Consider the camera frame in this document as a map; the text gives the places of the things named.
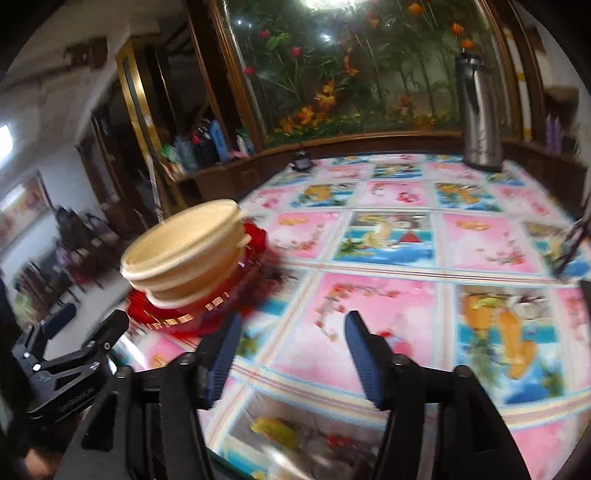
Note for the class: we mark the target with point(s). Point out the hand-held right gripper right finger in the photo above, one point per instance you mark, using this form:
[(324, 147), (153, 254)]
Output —
[(364, 364)]

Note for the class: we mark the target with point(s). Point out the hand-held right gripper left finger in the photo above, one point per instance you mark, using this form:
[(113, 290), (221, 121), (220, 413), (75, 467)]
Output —
[(221, 364)]

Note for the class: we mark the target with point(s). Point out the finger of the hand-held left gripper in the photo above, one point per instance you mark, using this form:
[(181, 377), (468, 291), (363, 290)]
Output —
[(97, 344), (51, 330)]

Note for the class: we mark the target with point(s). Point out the red glass plate gold print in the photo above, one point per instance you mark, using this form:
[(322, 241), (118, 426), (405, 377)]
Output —
[(157, 318)]

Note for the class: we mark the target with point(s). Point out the small beige plastic bowl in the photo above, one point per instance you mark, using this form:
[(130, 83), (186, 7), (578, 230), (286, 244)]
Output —
[(184, 295)]

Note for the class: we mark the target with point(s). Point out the red glass plate white label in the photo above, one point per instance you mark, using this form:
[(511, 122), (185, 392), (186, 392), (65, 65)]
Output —
[(254, 244)]

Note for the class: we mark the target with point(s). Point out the large beige plastic bowl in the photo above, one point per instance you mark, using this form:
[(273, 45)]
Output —
[(184, 240)]

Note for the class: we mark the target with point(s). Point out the person's left hand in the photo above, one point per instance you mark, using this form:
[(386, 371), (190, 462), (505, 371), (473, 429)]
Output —
[(41, 466)]

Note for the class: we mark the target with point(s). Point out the dark wooden chair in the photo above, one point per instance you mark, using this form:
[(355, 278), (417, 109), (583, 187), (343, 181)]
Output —
[(69, 249)]

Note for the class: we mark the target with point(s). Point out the small black device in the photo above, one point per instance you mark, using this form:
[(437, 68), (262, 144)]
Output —
[(303, 161)]

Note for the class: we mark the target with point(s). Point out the white plastic bottle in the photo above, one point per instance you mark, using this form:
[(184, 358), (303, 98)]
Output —
[(244, 144)]

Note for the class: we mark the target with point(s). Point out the blue plastic bottle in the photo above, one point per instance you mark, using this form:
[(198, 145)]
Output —
[(219, 141)]

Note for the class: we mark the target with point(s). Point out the stainless steel thermos jug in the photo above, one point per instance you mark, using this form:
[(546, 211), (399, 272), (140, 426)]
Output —
[(480, 110)]

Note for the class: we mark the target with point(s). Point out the purple bottle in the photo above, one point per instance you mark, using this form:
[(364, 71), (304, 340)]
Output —
[(557, 134), (549, 134)]

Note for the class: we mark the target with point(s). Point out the framed wall picture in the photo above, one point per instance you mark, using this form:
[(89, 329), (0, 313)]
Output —
[(21, 214)]

